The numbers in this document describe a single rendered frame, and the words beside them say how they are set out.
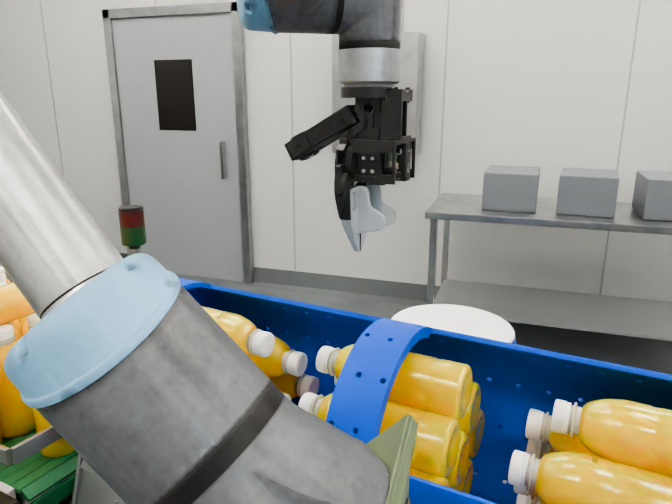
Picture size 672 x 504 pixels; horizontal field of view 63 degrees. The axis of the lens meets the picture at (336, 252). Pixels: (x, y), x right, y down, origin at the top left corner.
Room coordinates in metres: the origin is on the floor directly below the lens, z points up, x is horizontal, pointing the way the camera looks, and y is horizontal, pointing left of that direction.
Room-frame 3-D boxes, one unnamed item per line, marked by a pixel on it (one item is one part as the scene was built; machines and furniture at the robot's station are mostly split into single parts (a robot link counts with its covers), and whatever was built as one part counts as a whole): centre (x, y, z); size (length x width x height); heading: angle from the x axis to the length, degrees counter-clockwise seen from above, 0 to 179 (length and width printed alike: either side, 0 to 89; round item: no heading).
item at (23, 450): (0.96, 0.44, 0.96); 0.40 x 0.01 x 0.03; 152
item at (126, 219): (1.42, 0.54, 1.23); 0.06 x 0.06 x 0.04
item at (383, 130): (0.71, -0.05, 1.49); 0.09 x 0.08 x 0.12; 62
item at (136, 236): (1.42, 0.54, 1.18); 0.06 x 0.06 x 0.05
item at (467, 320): (1.16, -0.26, 1.03); 0.28 x 0.28 x 0.01
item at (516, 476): (0.55, -0.21, 1.12); 0.04 x 0.02 x 0.04; 152
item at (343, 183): (0.71, -0.02, 1.43); 0.05 x 0.02 x 0.09; 152
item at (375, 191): (0.73, -0.05, 1.38); 0.06 x 0.03 x 0.09; 62
